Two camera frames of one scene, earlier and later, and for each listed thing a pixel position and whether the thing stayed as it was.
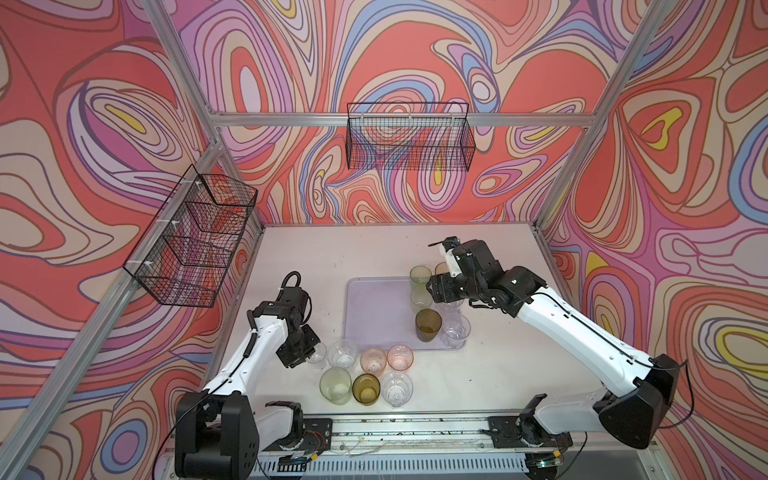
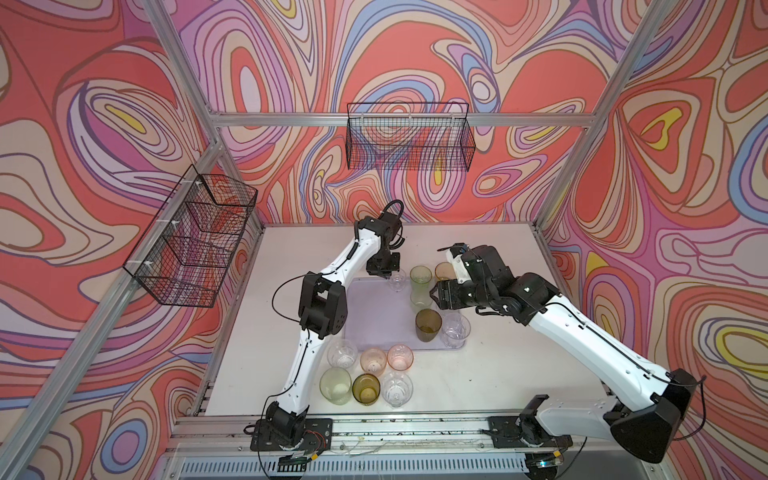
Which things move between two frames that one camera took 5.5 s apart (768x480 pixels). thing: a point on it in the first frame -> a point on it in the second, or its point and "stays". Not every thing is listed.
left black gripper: (294, 359) -> (385, 273)
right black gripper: (442, 282) stays
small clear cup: (319, 355) -> (397, 280)
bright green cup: (420, 274) stays
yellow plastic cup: (441, 268) stays
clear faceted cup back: (457, 330) stays
